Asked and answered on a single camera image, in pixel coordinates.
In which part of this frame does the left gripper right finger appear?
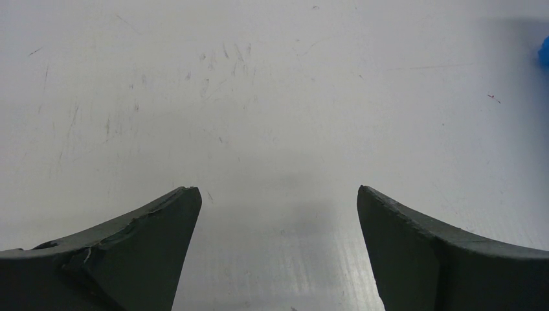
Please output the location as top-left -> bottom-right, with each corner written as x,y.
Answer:
357,186 -> 548,310

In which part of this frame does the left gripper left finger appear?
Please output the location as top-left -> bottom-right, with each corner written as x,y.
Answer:
1,187 -> 202,310

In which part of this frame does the blue plastic bin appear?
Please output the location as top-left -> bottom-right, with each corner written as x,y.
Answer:
537,37 -> 549,67

